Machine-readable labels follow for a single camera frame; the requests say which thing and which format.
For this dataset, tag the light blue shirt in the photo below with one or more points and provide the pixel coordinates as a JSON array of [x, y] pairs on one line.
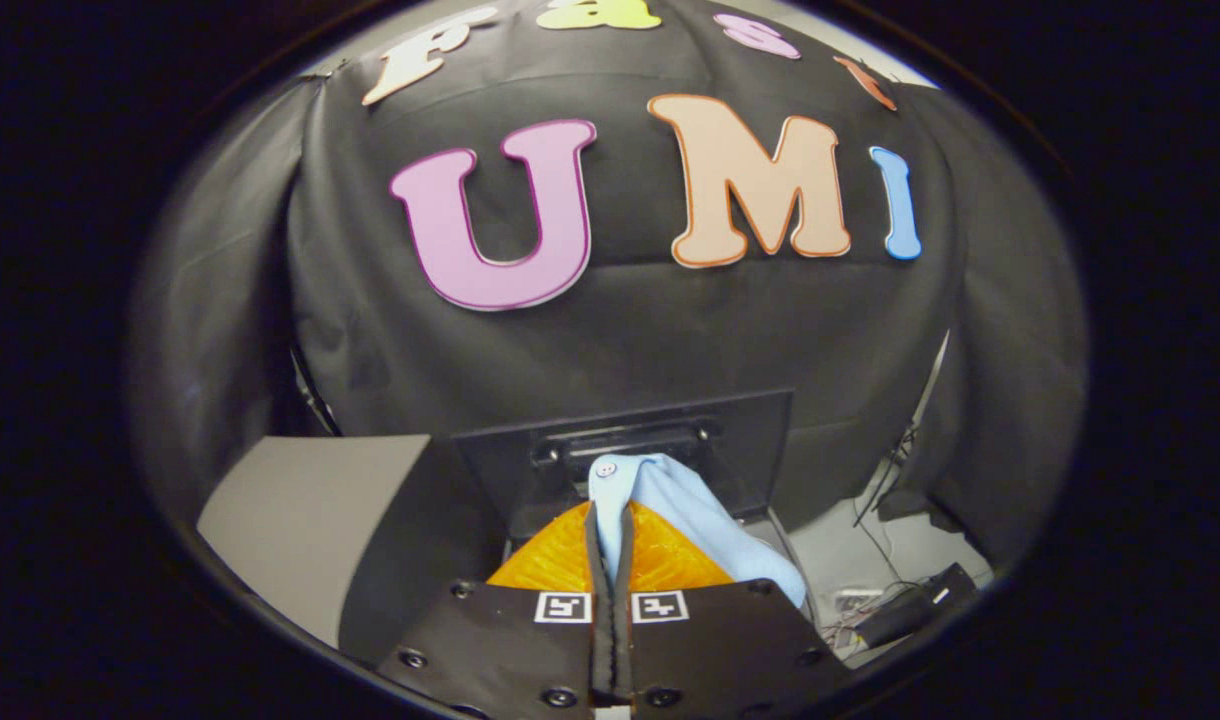
[[670, 500]]

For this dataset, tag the black box on floor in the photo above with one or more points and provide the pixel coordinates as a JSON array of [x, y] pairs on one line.
[[915, 605]]

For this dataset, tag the grey cabinet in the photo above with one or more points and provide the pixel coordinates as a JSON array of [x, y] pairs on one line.
[[300, 520]]

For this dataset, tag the black tripod stand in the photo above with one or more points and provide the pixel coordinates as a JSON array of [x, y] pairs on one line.
[[885, 480]]

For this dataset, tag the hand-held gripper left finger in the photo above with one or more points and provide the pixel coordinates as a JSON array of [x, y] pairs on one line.
[[510, 650]]

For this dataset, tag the black backdrop cloth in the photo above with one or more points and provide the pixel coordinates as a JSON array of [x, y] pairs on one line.
[[620, 340]]

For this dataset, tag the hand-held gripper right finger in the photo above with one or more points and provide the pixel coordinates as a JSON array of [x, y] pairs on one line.
[[710, 650]]

